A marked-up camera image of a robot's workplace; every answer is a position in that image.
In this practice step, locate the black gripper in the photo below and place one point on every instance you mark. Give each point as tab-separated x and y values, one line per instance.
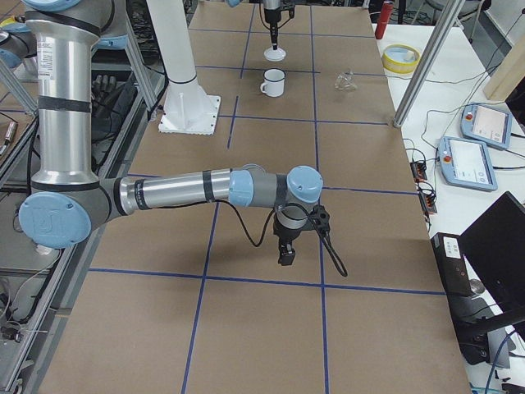
285	235
271	17

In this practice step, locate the white ceramic lid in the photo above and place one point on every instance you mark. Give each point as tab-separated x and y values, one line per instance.
274	54

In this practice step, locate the clear plastic funnel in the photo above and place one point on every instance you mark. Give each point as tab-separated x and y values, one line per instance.
345	81

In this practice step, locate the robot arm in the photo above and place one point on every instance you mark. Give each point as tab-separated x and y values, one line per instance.
69	201
284	15

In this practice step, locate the white enamel mug blue rim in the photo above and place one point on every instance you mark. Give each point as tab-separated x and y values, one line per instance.
273	84

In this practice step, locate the red cylinder bottle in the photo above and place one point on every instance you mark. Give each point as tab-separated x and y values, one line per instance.
384	18

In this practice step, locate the yellow rimmed blue bowl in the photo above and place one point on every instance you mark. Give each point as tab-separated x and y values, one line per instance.
400	58

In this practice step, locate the black computer box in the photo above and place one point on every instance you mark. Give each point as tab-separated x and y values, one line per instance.
451	264

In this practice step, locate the brown paper table mat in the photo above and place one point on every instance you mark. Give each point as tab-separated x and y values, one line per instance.
194	300

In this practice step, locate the lower teach pendant tablet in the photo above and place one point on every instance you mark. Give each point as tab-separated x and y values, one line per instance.
466	163

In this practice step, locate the teach pendant tablet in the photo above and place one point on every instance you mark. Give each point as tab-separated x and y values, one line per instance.
466	163
487	124

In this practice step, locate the black monitor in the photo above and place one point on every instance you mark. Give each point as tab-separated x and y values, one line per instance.
494	246

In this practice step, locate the upper teach pendant tablet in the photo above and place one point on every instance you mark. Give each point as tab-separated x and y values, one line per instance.
487	124

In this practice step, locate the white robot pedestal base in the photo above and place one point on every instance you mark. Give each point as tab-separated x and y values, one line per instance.
187	108

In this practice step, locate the aluminium frame post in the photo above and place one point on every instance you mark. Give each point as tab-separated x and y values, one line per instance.
429	55

